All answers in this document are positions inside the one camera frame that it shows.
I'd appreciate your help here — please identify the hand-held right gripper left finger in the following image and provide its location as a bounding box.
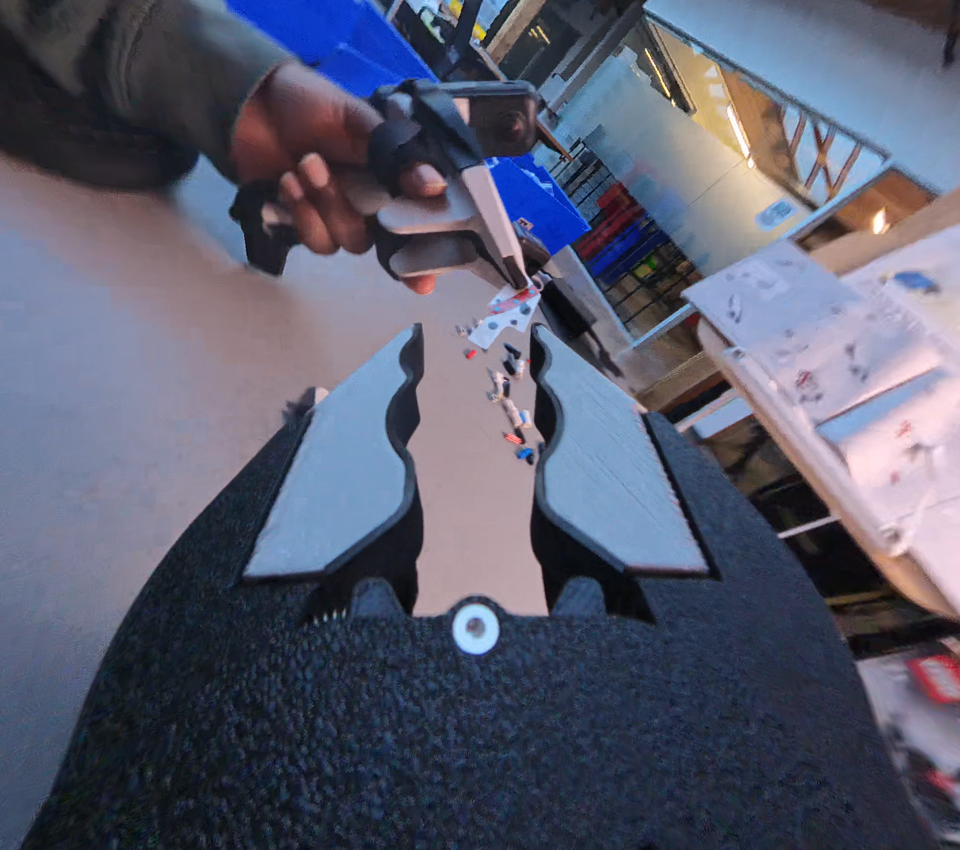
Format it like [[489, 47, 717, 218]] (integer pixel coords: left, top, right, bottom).
[[242, 323, 427, 581]]

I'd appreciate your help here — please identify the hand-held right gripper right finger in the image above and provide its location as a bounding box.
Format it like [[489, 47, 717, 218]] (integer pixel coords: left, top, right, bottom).
[[528, 323, 711, 577]]

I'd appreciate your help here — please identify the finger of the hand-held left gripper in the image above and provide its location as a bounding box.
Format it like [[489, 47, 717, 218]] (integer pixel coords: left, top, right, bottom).
[[459, 162, 533, 291]]

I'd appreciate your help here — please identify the white sticker sheet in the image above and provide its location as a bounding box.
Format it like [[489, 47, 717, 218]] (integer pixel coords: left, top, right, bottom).
[[466, 282, 543, 351]]

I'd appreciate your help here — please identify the pile of small toy parts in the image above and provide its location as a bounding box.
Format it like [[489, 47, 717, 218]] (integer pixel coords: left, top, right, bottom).
[[453, 321, 543, 466]]

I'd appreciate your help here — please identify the instruction booklet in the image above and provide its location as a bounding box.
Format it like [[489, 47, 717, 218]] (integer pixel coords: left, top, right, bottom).
[[682, 224, 960, 544]]

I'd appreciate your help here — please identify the grey desk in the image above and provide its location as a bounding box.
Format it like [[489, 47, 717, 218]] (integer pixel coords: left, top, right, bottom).
[[0, 153, 648, 840]]

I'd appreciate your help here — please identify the person's left hand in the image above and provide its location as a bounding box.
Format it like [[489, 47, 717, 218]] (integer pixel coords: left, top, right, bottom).
[[227, 61, 451, 297]]

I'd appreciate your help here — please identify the frosted glass partition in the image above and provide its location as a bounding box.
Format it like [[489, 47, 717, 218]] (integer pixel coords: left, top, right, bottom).
[[555, 54, 813, 253]]

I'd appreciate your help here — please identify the white book stand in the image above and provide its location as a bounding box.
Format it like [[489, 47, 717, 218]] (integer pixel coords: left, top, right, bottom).
[[675, 220, 960, 620]]

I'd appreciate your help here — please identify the toy truck box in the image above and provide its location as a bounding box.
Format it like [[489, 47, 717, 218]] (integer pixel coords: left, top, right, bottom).
[[857, 646, 960, 850]]

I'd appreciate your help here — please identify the black wire storage rack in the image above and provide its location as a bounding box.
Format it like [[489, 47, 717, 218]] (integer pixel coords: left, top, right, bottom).
[[551, 145, 704, 335]]

